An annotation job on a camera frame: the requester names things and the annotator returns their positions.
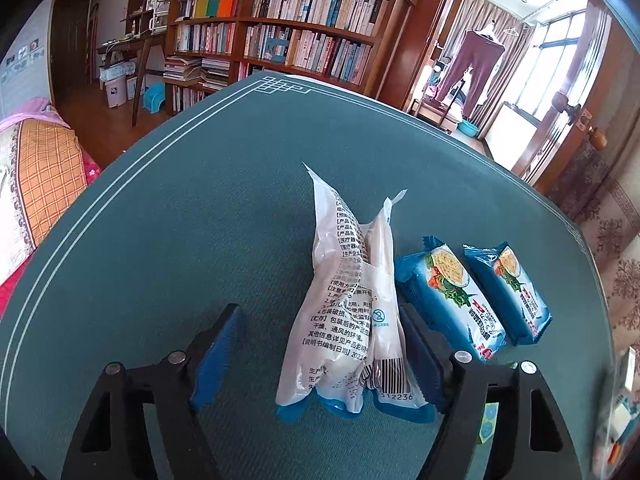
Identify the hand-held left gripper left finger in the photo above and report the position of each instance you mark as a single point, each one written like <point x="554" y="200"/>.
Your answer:
<point x="220" y="355"/>

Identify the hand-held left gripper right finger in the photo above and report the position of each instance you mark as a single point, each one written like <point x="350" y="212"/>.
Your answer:
<point x="425" y="365"/>

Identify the blue cracker packet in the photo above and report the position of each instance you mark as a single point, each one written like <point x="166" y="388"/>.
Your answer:
<point x="450" y="295"/>
<point x="515" y="290"/>

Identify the white and blue plastic packet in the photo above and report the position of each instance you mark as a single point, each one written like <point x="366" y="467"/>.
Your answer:
<point x="345" y="310"/>

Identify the clear plastic container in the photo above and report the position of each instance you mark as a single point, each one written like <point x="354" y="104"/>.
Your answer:
<point x="607" y="425"/>

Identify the green packet with blue dots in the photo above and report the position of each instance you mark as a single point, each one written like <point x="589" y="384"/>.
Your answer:
<point x="489" y="420"/>

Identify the teal table cloth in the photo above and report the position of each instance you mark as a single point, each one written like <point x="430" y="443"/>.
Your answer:
<point x="200" y="210"/>

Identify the patterned brown curtain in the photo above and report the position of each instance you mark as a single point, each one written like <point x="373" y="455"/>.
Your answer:
<point x="615" y="220"/>

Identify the blue wash basin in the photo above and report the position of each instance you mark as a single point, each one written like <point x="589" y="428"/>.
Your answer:
<point x="467" y="128"/>

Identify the plaid bed blanket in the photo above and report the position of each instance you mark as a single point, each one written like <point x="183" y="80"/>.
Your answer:
<point x="45" y="170"/>

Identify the blue plastic stool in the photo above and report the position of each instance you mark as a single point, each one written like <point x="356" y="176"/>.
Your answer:
<point x="154" y="100"/>

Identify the pink waste bin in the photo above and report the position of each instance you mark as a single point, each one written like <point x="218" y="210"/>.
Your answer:
<point x="114" y="92"/>

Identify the brown door knob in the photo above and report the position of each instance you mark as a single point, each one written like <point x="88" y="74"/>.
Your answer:
<point x="598" y="138"/>

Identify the stack of books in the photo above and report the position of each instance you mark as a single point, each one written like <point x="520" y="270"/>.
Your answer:
<point x="200" y="70"/>

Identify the mauve hanging pants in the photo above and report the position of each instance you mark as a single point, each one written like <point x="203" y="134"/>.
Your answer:
<point x="480" y="65"/>

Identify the wooden side desk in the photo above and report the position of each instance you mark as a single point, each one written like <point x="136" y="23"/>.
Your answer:
<point x="145" y="47"/>

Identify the wooden bookshelf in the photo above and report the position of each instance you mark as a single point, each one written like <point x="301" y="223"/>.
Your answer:
<point x="395" y="35"/>

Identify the small wooden rack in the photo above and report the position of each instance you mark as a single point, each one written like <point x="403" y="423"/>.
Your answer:
<point x="145" y="7"/>

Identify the rows of books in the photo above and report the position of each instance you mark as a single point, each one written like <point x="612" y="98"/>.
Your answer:
<point x="310" y="5"/>

